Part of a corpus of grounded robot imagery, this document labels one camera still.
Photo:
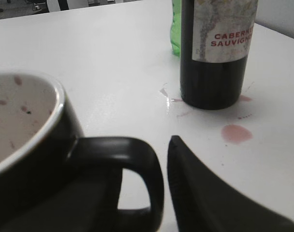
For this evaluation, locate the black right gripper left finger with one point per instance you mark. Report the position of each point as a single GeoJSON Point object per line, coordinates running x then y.
{"type": "Point", "coordinates": [87, 204]}

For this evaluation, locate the dark red wine bottle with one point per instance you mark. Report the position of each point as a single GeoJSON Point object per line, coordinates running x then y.
{"type": "Point", "coordinates": [215, 43]}

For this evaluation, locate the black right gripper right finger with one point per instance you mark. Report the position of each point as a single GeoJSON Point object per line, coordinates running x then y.
{"type": "Point", "coordinates": [203, 202]}

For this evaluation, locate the green plastic soda bottle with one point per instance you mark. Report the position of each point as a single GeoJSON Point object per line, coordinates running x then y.
{"type": "Point", "coordinates": [175, 27]}

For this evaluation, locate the black mug white interior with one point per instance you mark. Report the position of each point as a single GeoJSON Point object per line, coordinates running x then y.
{"type": "Point", "coordinates": [42, 149]}

